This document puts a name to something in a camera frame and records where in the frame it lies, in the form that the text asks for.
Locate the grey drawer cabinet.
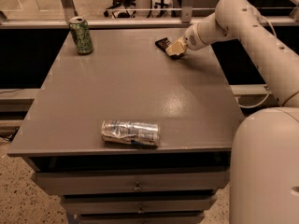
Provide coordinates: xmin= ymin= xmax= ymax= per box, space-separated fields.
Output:
xmin=7 ymin=27 xmax=246 ymax=224

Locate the crushed silver redbull can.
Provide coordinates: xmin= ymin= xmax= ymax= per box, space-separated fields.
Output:
xmin=101 ymin=119 xmax=160 ymax=147

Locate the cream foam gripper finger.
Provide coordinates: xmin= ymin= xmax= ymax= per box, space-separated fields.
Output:
xmin=165 ymin=42 xmax=178 ymax=57
xmin=174 ymin=37 xmax=188 ymax=56

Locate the grey metal railing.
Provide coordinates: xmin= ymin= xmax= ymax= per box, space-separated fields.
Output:
xmin=0 ymin=0 xmax=295 ymax=29

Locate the white cable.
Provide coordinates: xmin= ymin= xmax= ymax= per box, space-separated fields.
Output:
xmin=236 ymin=14 xmax=278 ymax=109

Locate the black rxbar chocolate bar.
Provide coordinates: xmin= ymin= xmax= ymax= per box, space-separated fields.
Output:
xmin=155 ymin=37 xmax=182 ymax=60

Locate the green soda can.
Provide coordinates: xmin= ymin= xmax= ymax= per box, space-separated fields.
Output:
xmin=69 ymin=16 xmax=93 ymax=55

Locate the middle grey drawer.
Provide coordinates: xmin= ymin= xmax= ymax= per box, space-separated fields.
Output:
xmin=62 ymin=190 xmax=216 ymax=215

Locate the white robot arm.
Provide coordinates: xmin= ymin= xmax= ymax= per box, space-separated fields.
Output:
xmin=166 ymin=0 xmax=299 ymax=224

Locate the top grey drawer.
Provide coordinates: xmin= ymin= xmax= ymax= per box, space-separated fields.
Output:
xmin=32 ymin=167 xmax=230 ymax=195

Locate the grey drawer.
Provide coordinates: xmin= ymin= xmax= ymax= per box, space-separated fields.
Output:
xmin=78 ymin=212 xmax=204 ymax=224
xmin=62 ymin=190 xmax=216 ymax=215
xmin=32 ymin=167 xmax=230 ymax=195

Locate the bottom grey drawer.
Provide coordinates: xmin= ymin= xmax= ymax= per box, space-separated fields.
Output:
xmin=78 ymin=212 xmax=204 ymax=224

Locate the black office chair base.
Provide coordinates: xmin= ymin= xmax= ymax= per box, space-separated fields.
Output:
xmin=104 ymin=0 xmax=135 ymax=18

